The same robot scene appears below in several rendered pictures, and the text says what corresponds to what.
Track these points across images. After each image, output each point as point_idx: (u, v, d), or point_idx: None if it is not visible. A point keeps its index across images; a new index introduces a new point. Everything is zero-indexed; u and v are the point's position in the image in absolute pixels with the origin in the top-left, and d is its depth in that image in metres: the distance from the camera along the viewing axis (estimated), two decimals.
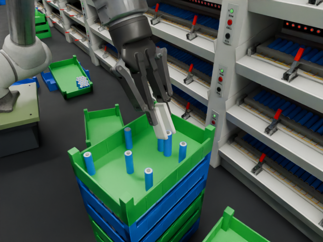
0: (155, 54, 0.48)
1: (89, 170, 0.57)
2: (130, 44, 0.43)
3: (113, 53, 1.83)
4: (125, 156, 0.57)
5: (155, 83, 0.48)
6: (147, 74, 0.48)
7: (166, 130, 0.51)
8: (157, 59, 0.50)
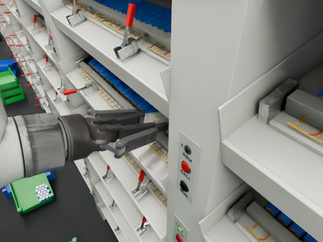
0: (114, 144, 0.40)
1: None
2: None
3: None
4: None
5: (131, 133, 0.45)
6: (122, 128, 0.43)
7: None
8: (122, 143, 0.40)
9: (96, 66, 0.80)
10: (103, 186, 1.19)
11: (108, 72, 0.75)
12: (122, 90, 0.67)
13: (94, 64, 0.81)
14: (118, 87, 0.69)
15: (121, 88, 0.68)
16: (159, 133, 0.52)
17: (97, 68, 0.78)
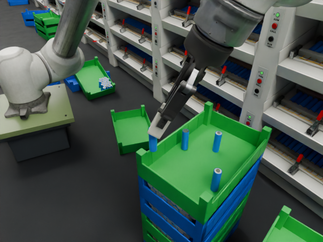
0: None
1: (152, 145, 0.54)
2: (206, 63, 0.39)
3: (133, 54, 1.84)
4: None
5: None
6: None
7: None
8: None
9: None
10: (169, 55, 1.39)
11: None
12: None
13: None
14: None
15: None
16: None
17: None
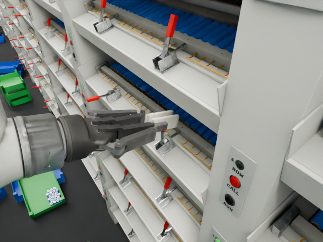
0: None
1: None
2: (89, 136, 0.39)
3: None
4: (207, 131, 0.54)
5: (126, 120, 0.46)
6: None
7: (212, 143, 0.51)
8: None
9: (119, 69, 0.80)
10: (117, 190, 1.19)
11: (133, 76, 0.75)
12: (151, 94, 0.67)
13: (117, 68, 0.81)
14: (145, 90, 0.69)
15: (150, 92, 0.68)
16: (198, 137, 0.52)
17: (120, 72, 0.78)
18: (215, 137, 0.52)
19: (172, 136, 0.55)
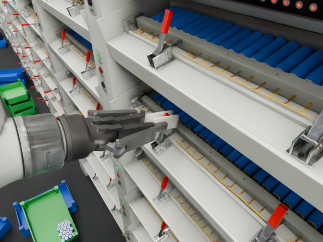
0: None
1: None
2: (89, 136, 0.39)
3: None
4: None
5: (126, 120, 0.46)
6: None
7: None
8: None
9: (166, 103, 0.61)
10: (143, 233, 1.00)
11: (187, 115, 0.57)
12: (218, 147, 0.49)
13: (162, 101, 0.63)
14: (209, 140, 0.50)
15: (217, 144, 0.49)
16: (321, 237, 0.34)
17: (167, 107, 0.60)
18: None
19: (274, 230, 0.36)
